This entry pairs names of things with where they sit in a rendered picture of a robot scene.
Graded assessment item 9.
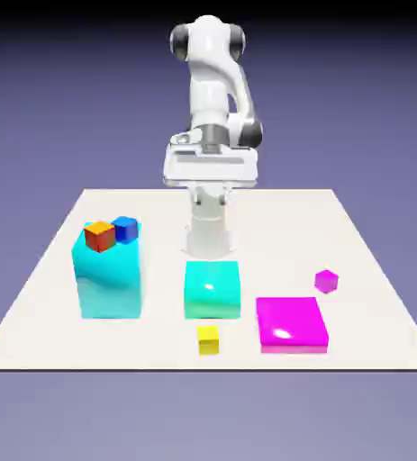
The small orange cube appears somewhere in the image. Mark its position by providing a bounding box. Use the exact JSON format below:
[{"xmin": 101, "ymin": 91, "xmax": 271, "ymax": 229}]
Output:
[{"xmin": 83, "ymin": 220, "xmax": 117, "ymax": 254}]

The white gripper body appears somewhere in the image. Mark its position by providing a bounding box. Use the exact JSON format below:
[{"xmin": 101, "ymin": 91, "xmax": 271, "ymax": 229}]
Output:
[{"xmin": 162, "ymin": 142, "xmax": 259, "ymax": 189}]

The large cyan box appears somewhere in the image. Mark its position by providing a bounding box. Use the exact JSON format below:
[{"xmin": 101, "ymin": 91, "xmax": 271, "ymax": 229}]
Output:
[{"xmin": 70, "ymin": 220, "xmax": 144, "ymax": 321}]

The small purple cube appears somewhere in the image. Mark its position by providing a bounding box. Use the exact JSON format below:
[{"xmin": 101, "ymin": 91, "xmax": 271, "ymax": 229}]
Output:
[{"xmin": 313, "ymin": 268, "xmax": 340, "ymax": 294}]

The large turquoise box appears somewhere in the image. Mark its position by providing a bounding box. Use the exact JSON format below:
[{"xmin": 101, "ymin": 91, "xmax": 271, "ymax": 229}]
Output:
[{"xmin": 183, "ymin": 260, "xmax": 242, "ymax": 321}]

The small yellow cube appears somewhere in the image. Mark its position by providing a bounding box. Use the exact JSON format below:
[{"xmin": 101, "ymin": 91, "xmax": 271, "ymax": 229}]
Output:
[{"xmin": 196, "ymin": 325, "xmax": 221, "ymax": 357}]

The large magenta box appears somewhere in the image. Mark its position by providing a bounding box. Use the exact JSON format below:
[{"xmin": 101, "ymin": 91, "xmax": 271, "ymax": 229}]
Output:
[{"xmin": 255, "ymin": 296, "xmax": 331, "ymax": 355}]

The small blue cube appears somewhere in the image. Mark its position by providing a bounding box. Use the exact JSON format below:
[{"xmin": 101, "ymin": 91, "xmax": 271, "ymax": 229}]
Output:
[{"xmin": 111, "ymin": 215, "xmax": 140, "ymax": 244}]

